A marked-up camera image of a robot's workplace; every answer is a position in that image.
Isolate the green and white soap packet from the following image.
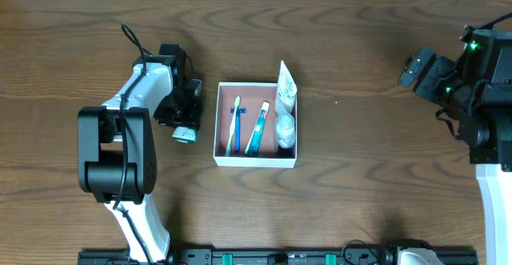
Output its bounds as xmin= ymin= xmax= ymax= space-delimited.
xmin=172 ymin=126 xmax=197 ymax=143

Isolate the green and white toothbrush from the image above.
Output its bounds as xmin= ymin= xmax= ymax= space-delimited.
xmin=225 ymin=95 xmax=241 ymax=157

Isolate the blue disposable razor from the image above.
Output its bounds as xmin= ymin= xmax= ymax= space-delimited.
xmin=234 ymin=108 xmax=246 ymax=153

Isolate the red and teal toothpaste tube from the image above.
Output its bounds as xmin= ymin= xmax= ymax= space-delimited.
xmin=245 ymin=101 xmax=270 ymax=157

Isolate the clear pump soap bottle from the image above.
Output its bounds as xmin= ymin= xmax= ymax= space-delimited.
xmin=274 ymin=102 xmax=296 ymax=158

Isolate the white floral lotion tube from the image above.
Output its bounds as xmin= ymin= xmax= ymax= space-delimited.
xmin=275 ymin=61 xmax=298 ymax=114

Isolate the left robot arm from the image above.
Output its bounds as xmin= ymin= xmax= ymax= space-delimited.
xmin=78 ymin=43 xmax=202 ymax=264

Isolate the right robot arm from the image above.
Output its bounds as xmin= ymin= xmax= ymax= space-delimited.
xmin=398 ymin=22 xmax=511 ymax=264

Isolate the white box with pink interior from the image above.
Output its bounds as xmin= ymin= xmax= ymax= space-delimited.
xmin=213 ymin=82 xmax=298 ymax=168

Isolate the black mounting rail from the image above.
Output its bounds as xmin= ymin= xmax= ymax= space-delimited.
xmin=77 ymin=240 xmax=480 ymax=265

